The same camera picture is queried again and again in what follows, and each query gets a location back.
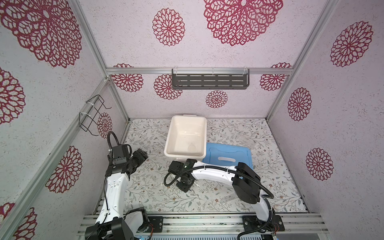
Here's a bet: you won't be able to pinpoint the white plastic storage bin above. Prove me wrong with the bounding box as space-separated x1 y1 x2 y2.
164 115 208 161

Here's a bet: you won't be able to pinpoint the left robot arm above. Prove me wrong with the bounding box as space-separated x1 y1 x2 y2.
85 131 154 240

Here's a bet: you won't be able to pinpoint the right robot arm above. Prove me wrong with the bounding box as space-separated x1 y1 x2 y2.
164 159 279 240

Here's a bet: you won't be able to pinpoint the blue plastic bin lid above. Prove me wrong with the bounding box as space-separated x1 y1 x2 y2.
202 143 253 168

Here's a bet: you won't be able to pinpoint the clear test tube blue caps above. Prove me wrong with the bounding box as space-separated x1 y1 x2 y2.
221 193 239 202

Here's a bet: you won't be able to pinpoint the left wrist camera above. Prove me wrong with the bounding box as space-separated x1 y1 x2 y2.
110 144 132 166

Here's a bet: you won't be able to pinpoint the black wire wall rack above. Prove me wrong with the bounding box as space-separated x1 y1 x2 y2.
78 94 111 137

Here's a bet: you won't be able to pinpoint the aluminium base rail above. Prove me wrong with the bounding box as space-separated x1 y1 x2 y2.
148 213 329 237

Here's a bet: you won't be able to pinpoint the grey wall shelf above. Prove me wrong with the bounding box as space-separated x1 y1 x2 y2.
171 69 250 90

